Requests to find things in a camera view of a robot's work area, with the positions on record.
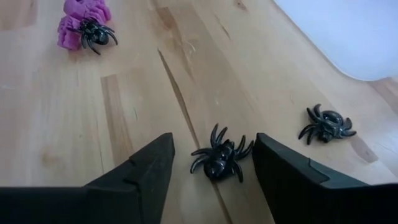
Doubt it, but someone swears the black plastic spider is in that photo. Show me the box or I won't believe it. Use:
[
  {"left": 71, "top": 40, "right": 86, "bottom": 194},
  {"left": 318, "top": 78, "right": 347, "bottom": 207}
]
[
  {"left": 297, "top": 103, "right": 358, "bottom": 146},
  {"left": 190, "top": 123, "right": 255, "bottom": 184},
  {"left": 68, "top": 18, "right": 119, "bottom": 56}
]

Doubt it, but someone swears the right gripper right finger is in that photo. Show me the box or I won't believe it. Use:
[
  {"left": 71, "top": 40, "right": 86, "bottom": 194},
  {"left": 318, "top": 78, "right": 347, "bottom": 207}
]
[{"left": 252, "top": 133, "right": 368, "bottom": 224}]

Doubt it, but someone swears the purple foam decoration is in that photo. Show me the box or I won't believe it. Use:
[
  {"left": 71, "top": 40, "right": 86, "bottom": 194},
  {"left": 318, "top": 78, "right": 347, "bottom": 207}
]
[
  {"left": 63, "top": 0, "right": 113, "bottom": 23},
  {"left": 57, "top": 16, "right": 86, "bottom": 51}
]

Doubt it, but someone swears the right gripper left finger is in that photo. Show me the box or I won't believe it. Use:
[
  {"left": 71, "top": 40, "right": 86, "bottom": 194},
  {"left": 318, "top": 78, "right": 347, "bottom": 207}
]
[{"left": 85, "top": 132, "right": 176, "bottom": 224}]

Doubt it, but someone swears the clear plastic bin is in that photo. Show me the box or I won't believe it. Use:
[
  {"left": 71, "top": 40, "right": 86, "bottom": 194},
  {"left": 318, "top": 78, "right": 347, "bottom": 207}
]
[{"left": 272, "top": 0, "right": 398, "bottom": 82}]

